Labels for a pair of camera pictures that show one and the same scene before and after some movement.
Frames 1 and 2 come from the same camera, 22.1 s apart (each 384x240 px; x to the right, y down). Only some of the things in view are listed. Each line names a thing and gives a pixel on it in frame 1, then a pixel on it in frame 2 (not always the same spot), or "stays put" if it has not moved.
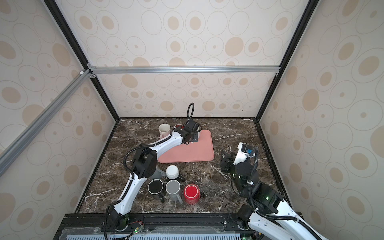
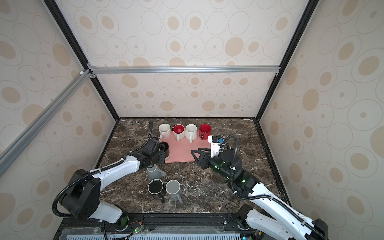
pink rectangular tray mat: [202, 150] stays put
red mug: [191, 194] -> [204, 131]
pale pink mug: [164, 129] stays put
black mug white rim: [155, 186] stays put
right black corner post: [306, 14] stays put
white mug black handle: [172, 172] -> [167, 155]
